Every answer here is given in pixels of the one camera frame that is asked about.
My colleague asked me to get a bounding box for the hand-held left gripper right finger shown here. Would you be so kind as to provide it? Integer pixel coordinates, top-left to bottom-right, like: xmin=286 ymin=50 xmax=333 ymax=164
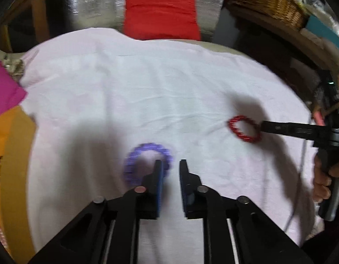
xmin=179 ymin=159 xmax=313 ymax=264

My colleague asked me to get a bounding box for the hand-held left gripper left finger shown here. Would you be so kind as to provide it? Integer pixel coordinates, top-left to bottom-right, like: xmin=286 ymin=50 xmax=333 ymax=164
xmin=29 ymin=159 xmax=164 ymax=264

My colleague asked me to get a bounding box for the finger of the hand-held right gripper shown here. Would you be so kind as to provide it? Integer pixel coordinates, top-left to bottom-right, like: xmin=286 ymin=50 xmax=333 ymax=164
xmin=259 ymin=120 xmax=322 ymax=141

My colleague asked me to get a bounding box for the purple bead bracelet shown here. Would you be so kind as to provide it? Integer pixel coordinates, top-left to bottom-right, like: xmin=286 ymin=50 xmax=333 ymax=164
xmin=123 ymin=142 xmax=174 ymax=185

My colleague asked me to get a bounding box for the red bead bracelet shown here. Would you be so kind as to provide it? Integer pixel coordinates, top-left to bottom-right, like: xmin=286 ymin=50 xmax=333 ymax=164
xmin=228 ymin=115 xmax=261 ymax=144

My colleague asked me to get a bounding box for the person's right hand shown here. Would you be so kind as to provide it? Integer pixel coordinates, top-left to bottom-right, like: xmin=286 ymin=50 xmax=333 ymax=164
xmin=312 ymin=155 xmax=339 ymax=203

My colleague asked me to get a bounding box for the teal box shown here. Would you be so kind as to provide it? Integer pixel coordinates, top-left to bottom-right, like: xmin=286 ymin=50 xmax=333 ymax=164
xmin=306 ymin=14 xmax=339 ymax=50

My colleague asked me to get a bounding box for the white cloth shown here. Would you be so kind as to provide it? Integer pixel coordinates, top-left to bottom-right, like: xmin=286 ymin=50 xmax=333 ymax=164
xmin=19 ymin=27 xmax=322 ymax=264

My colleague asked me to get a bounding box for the wooden shelf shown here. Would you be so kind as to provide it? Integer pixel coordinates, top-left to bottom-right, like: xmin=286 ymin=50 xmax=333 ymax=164
xmin=227 ymin=3 xmax=339 ymax=72

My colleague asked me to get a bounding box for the wicker basket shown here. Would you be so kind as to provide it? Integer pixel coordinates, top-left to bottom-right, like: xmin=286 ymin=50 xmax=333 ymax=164
xmin=231 ymin=0 xmax=311 ymax=31

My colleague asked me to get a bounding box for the red cushion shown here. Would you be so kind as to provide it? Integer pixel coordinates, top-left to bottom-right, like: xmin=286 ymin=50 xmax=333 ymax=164
xmin=123 ymin=0 xmax=202 ymax=41

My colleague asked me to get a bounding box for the pink paper sheet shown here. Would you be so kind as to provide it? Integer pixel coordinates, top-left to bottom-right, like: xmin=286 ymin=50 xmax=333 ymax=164
xmin=0 ymin=53 xmax=27 ymax=119

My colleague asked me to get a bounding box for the crumpled foil piece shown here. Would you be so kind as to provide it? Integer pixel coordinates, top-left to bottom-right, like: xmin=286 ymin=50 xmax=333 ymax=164
xmin=1 ymin=54 xmax=25 ymax=81

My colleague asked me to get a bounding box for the silver foil sheet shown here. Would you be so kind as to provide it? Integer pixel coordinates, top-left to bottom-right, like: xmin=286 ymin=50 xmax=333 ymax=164
xmin=66 ymin=0 xmax=231 ymax=45

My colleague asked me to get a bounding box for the wooden chair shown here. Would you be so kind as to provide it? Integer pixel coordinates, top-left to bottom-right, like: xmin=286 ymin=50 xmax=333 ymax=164
xmin=0 ymin=0 xmax=66 ymax=53

